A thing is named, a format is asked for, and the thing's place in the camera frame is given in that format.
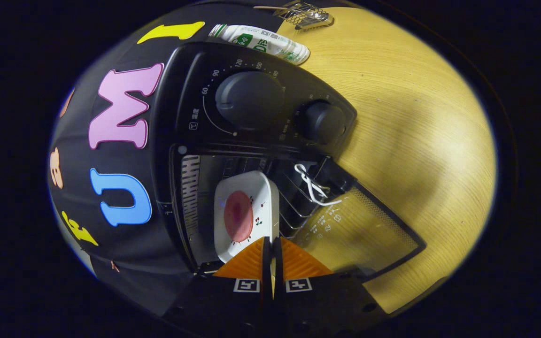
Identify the white bottle with green label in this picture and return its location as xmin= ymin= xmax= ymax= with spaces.
xmin=209 ymin=23 xmax=311 ymax=65

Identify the white plate with pink food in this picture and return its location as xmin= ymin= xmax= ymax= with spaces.
xmin=213 ymin=170 xmax=280 ymax=263

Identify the metal wire holder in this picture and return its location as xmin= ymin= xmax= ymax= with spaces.
xmin=275 ymin=1 xmax=334 ymax=31

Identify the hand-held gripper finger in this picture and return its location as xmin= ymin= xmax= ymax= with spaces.
xmin=165 ymin=236 xmax=271 ymax=337
xmin=273 ymin=236 xmax=388 ymax=337

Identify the white string tie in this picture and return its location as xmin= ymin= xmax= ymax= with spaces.
xmin=294 ymin=163 xmax=342 ymax=207

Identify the black toaster oven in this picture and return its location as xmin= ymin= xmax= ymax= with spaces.
xmin=151 ymin=41 xmax=427 ymax=282

